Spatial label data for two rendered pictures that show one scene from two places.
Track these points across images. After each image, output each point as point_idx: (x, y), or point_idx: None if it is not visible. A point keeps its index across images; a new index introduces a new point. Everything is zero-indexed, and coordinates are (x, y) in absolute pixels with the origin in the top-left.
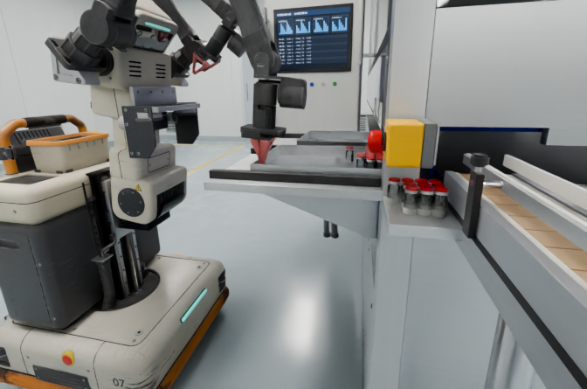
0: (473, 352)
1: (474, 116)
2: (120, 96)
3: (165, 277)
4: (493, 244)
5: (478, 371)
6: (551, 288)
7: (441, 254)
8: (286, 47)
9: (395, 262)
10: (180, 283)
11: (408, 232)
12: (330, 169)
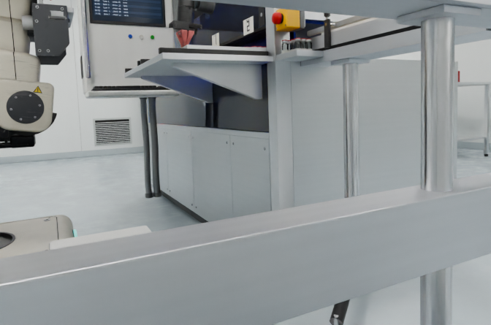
0: (324, 147)
1: (307, 14)
2: None
3: (14, 231)
4: (341, 38)
5: (326, 159)
6: (365, 25)
7: (304, 89)
8: None
9: (284, 97)
10: (42, 228)
11: (304, 53)
12: (239, 47)
